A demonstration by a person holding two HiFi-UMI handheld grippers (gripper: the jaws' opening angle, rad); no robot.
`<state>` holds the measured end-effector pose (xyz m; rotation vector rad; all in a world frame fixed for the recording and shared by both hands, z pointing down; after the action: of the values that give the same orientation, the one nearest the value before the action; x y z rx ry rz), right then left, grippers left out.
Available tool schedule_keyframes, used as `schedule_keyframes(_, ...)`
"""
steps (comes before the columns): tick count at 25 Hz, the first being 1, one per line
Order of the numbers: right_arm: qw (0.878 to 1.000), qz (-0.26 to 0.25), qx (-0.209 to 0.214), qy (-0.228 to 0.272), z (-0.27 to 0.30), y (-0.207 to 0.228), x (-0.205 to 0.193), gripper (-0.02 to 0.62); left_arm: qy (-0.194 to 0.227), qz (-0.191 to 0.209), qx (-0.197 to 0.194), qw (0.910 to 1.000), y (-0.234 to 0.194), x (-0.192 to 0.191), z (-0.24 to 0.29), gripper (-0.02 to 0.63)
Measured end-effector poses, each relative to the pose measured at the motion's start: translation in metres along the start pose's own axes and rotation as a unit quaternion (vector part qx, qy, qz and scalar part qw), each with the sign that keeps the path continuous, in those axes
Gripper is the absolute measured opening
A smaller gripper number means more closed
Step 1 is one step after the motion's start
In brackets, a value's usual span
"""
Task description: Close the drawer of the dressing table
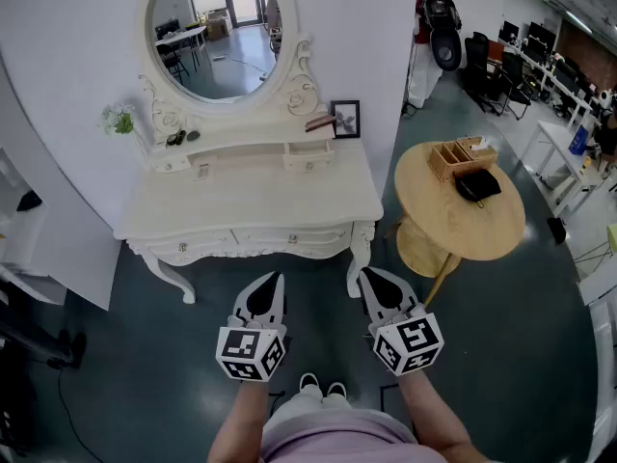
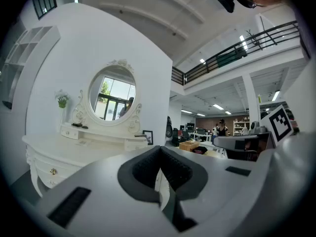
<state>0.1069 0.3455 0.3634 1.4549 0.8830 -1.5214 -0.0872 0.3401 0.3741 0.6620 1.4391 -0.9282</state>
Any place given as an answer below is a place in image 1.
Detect white drawer with metal knob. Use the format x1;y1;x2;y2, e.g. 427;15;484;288
147;231;238;261
230;226;354;256

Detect blue box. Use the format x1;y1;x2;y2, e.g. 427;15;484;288
568;125;590;156

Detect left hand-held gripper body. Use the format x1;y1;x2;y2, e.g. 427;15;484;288
215;301;290;383

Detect wicker tissue box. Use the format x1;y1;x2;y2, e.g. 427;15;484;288
455;135;498;172

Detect black picture frame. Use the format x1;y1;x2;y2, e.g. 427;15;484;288
330;99;362;140

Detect oval white-framed mirror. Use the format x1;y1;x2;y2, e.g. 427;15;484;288
138;0;323;132

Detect person's left forearm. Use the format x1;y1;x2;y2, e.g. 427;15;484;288
207;378;271;463

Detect black office chair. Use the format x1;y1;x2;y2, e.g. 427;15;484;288
462;31;503;115
491;50;536;121

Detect wicker organiser basket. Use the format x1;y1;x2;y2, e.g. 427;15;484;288
427;141;474;182

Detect white flowers in vase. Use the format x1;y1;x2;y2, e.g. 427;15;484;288
99;102;148;166

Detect person's pink shirt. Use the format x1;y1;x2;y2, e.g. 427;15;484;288
259;405;449;463

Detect person's white trousers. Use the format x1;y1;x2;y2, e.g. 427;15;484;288
263;386;353;433

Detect black floor cable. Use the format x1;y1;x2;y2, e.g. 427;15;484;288
56;368;100;463

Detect black tripod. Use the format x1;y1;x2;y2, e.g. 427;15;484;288
0;277;89;371

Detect black and red equipment stand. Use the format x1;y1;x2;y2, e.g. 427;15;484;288
409;0;464;110

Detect long desk with monitors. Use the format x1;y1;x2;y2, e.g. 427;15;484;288
498;16;609;129

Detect round wooden table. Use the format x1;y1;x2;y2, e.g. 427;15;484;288
393;141;526;308

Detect person's right forearm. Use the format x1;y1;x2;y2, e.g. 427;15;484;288
392;368;488;463

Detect black pouch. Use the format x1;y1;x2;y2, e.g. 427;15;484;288
453;168;502;210

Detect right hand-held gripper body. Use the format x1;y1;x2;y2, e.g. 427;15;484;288
368;304;445;378

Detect white ornate dressing table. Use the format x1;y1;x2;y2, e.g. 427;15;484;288
113;0;386;306

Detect black floor box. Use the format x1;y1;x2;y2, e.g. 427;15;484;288
547;217;569;246

